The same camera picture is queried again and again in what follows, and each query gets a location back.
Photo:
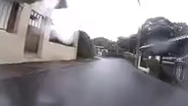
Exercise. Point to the small distant building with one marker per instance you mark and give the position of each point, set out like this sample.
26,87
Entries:
99,51

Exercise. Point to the dark green hedge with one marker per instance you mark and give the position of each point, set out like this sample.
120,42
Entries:
84,46

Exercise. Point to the distant trees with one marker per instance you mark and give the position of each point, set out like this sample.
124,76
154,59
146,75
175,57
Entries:
101,42

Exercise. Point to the wet grey asphalt road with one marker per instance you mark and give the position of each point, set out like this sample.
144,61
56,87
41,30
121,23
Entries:
104,90

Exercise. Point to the utility pole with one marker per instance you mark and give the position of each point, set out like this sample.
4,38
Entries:
137,47

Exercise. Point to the large dark trees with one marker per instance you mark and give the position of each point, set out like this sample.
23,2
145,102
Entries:
161,29

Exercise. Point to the grey concrete pavement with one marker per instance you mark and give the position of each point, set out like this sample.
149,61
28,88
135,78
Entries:
6,71

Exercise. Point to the beige house with gate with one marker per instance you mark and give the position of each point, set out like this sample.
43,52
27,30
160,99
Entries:
2,46

